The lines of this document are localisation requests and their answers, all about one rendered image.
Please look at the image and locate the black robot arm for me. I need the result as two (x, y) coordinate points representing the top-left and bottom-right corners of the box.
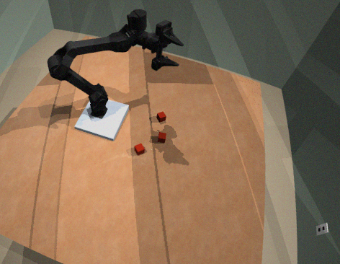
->
(47, 9), (147, 119)

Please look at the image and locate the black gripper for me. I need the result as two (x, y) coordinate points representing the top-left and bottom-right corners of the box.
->
(140, 20), (184, 71)

